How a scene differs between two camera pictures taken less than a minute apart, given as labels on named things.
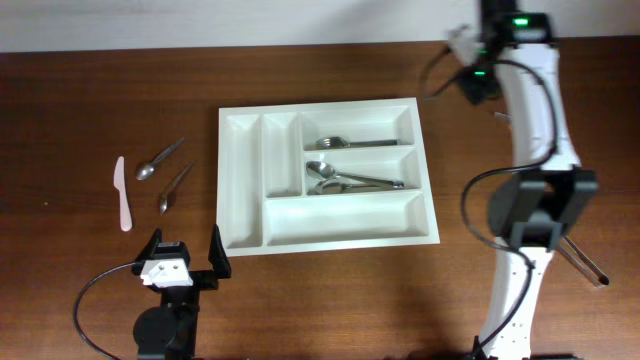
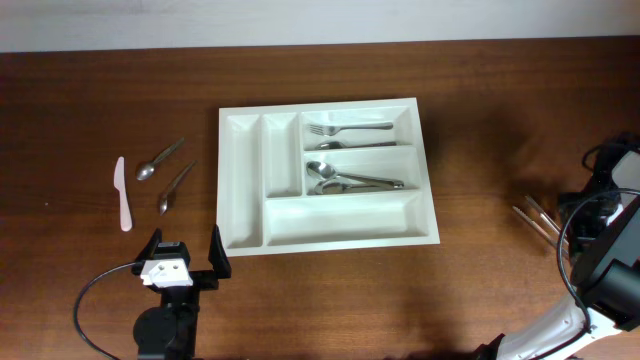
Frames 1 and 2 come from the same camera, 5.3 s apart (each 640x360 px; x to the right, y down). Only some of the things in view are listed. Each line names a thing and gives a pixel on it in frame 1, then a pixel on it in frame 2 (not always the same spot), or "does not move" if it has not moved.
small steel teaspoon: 164,199 does not move
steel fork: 502,114 -> 334,130
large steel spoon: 336,187 does not move
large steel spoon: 324,171 does not move
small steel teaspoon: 147,169 does not move
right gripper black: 478,88 -> 577,234
